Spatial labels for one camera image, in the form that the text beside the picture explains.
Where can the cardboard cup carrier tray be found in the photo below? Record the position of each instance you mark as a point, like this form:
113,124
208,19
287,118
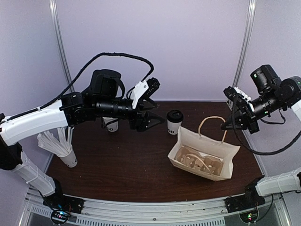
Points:
195,160

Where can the left aluminium frame post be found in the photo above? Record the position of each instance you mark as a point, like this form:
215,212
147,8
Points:
59,40

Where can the black plastic cup lid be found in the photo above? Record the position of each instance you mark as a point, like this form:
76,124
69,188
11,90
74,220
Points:
175,116

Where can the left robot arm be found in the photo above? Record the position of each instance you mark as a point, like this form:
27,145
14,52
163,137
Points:
99,99

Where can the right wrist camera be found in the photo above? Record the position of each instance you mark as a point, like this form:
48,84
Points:
243,100

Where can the brown paper bag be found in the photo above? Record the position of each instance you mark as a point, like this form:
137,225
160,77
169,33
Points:
220,149

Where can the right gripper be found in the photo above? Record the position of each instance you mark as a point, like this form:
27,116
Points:
245,118

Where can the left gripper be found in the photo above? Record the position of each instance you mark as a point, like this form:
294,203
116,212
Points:
142,125

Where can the aluminium front rail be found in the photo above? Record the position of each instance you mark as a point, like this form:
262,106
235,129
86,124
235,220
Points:
189,213

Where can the white paper cup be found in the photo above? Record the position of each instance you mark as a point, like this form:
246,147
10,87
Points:
173,127
111,124

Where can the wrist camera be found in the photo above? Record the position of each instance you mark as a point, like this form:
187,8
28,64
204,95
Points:
143,91
243,100

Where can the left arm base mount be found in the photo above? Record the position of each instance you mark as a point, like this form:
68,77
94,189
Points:
62,207

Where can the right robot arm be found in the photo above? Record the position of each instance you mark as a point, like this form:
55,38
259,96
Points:
274,94

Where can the white cup holding straws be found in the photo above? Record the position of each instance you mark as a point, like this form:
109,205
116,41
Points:
70,159

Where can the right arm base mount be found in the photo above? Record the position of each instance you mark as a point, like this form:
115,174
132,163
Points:
246,206

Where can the paper wrapped straws bundle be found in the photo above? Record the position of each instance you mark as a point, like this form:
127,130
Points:
60,146

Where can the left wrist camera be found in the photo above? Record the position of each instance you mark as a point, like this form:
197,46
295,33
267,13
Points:
143,91

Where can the aluminium frame post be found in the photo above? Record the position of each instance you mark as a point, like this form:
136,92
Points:
59,40
245,42

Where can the right aluminium frame post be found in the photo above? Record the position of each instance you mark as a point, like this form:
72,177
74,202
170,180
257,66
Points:
245,42

